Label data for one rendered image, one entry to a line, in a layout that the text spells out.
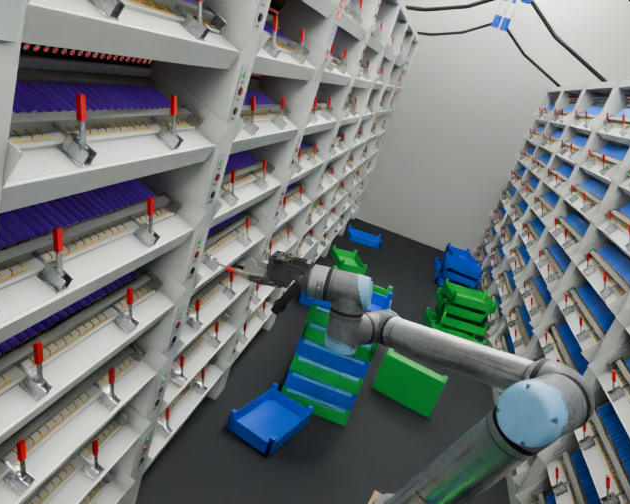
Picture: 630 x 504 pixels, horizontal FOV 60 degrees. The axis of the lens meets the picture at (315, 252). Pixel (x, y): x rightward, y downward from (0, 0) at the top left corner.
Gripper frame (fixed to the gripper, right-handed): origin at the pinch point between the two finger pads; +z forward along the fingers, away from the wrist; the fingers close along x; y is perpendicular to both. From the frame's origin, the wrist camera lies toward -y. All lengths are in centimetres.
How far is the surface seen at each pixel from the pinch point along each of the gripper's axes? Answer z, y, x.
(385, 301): -39, -30, -81
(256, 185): 6.3, 19.3, -25.0
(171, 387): 15.2, -39.3, 4.3
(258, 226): 9.7, 0.9, -44.1
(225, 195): 6.3, 20.5, 1.1
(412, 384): -58, -74, -98
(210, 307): 12.6, -19.6, -13.5
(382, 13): -2, 92, -184
